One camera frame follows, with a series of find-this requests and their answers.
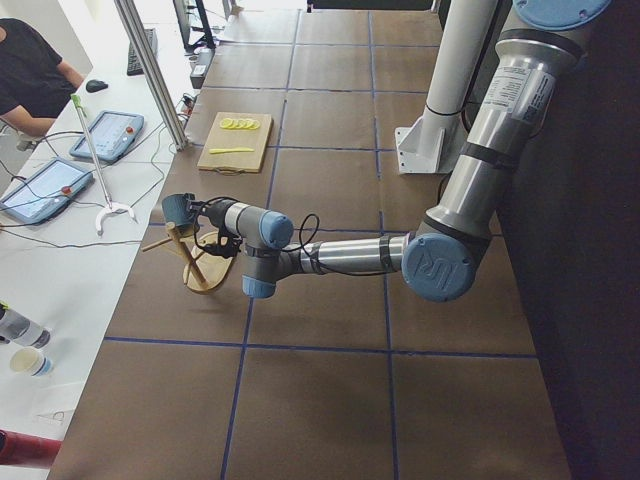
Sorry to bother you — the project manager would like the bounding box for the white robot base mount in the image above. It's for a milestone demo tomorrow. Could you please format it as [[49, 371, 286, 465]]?
[[395, 0, 499, 174]]

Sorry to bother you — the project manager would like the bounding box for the far teach pendant tablet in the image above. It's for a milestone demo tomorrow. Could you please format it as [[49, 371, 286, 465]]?
[[82, 110, 145, 164]]

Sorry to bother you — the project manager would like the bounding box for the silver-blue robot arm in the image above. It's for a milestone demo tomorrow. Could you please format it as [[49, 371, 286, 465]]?
[[181, 1, 607, 302]]

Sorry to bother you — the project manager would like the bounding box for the black box with label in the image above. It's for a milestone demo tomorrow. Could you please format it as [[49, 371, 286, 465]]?
[[190, 48, 215, 90]]

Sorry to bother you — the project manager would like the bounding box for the white paper cup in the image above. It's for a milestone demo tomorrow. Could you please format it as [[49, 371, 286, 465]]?
[[9, 347, 53, 377]]

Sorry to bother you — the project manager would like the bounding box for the aluminium frame post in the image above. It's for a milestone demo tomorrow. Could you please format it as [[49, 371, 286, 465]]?
[[114, 0, 188, 151]]

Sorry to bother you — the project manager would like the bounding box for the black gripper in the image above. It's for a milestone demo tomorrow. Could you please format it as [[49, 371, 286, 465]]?
[[184, 197, 242, 258]]

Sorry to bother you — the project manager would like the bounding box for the clear water bottle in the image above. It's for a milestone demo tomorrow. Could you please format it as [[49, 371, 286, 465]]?
[[1, 302, 51, 348]]

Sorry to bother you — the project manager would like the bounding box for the bamboo cutting board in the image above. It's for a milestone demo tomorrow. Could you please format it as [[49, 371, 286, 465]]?
[[197, 111, 273, 173]]

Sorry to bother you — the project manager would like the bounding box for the black computer mouse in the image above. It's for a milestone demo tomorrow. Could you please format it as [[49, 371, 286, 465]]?
[[85, 79, 109, 93]]

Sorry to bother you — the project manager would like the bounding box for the wooden cup storage rack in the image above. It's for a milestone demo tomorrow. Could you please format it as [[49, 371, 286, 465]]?
[[142, 222, 233, 294]]

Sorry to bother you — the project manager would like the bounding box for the teal mug yellow inside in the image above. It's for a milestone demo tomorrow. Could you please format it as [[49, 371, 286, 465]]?
[[161, 193, 195, 227]]

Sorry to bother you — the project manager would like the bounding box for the black keyboard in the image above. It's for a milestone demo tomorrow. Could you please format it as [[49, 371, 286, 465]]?
[[125, 27, 158, 77]]

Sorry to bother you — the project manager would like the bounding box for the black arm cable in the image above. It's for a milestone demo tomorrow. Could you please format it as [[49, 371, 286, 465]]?
[[192, 197, 401, 276]]

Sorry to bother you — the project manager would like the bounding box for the yellow plastic knife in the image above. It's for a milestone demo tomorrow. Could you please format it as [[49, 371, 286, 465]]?
[[208, 147, 255, 155]]

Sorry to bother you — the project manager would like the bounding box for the seated person black shirt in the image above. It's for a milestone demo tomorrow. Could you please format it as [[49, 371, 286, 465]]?
[[1, 18, 84, 137]]

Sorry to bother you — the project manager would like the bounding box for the teach pendant tablet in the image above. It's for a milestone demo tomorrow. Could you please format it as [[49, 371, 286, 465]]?
[[1, 158, 94, 225], [82, 110, 145, 164]]

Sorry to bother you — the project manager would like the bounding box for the near teach pendant tablet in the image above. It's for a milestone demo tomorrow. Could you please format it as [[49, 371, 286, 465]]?
[[1, 158, 94, 225]]

